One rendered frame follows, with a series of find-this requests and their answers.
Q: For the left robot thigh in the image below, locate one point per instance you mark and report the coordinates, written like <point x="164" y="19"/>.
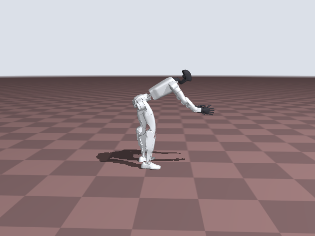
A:
<point x="140" y="130"/>

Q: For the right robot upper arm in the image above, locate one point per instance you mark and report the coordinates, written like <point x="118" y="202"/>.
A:
<point x="175" y="88"/>

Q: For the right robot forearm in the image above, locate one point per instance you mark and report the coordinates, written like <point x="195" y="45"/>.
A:
<point x="192" y="107"/>

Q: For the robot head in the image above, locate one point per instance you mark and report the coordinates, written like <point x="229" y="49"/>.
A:
<point x="186" y="77"/>

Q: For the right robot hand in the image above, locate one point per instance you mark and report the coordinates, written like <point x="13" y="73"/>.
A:
<point x="206" y="110"/>

